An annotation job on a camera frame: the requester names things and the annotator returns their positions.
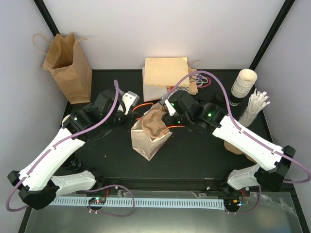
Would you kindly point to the left paper cup stack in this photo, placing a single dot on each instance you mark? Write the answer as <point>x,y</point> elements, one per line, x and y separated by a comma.
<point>65,121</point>

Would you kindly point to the circuit board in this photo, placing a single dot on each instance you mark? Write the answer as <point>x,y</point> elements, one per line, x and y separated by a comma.
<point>235,202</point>
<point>97,200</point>

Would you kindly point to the white printed paper bag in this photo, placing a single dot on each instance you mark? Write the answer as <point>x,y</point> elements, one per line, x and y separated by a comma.
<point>143,143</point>

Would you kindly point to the right black frame post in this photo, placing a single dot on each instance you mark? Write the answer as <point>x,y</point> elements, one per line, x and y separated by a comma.
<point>286,7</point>

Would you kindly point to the flat brown handled bag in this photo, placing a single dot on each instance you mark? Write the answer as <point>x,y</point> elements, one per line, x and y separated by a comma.
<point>197,81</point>

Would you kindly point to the black lid stack left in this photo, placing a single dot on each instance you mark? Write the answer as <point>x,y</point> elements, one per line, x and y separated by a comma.
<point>202,101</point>

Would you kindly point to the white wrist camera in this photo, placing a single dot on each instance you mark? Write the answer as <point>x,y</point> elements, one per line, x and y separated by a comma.
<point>168,108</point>
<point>128,100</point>

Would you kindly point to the blue checkered paper bag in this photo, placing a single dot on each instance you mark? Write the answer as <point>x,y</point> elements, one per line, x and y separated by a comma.
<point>184,88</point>

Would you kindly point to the paper cup stack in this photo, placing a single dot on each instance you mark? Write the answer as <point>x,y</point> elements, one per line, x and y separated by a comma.
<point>65,121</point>
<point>242,85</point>

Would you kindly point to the stack of pulp carriers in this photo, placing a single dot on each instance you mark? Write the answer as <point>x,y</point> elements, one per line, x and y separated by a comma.
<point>236,151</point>

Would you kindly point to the light blue cable duct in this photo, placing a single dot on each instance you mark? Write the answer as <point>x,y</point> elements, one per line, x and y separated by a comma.
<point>142,203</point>

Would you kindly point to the black frame post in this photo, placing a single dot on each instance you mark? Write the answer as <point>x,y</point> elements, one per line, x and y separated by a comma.
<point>286,7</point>
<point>47,17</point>

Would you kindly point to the right circuit board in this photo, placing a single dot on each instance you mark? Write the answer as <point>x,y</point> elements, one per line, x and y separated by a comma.
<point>235,202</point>

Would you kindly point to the standing brown paper bag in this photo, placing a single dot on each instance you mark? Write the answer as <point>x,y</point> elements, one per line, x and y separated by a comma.
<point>69,66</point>

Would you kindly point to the left circuit board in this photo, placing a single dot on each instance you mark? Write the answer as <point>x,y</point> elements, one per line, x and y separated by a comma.
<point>97,200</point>

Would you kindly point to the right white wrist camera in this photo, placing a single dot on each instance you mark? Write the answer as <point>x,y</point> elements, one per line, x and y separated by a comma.
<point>168,108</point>

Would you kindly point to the brown pulp cup carrier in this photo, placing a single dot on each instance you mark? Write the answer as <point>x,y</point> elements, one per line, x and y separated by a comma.
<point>153,125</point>

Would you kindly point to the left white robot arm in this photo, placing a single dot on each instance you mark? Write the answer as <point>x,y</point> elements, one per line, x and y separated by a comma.
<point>37,184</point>

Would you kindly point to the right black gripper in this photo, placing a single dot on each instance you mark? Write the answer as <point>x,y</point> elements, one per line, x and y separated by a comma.
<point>166,119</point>

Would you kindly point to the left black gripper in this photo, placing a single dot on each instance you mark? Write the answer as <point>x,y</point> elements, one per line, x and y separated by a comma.
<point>128,125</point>

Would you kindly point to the black lid stack right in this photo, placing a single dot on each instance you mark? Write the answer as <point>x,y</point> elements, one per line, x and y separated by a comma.
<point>219,100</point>

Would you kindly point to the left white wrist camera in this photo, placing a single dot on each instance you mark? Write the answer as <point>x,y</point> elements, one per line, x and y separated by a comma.
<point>128,100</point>

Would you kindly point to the cup of wrapped straws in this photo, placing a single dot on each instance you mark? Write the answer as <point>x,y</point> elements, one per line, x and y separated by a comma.
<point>257,101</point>

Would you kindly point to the flat white paper bag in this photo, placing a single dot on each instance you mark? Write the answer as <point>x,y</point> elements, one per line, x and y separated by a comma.
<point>151,92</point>

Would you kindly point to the black front rail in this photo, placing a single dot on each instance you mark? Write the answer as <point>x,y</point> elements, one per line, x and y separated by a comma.
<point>163,184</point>

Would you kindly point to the left black frame post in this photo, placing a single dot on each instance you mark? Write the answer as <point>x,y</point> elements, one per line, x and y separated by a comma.
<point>47,17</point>

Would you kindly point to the right paper cup stack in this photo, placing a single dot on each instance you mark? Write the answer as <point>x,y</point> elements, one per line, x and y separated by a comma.
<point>242,85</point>

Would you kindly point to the flat tan paper bag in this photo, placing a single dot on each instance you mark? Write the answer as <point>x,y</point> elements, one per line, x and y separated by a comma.
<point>165,71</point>

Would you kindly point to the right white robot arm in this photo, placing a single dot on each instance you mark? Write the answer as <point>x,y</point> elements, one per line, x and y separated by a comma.
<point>270,167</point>

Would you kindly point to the black lid stack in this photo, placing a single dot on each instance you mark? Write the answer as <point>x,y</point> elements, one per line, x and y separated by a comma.
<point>202,101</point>
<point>219,100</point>

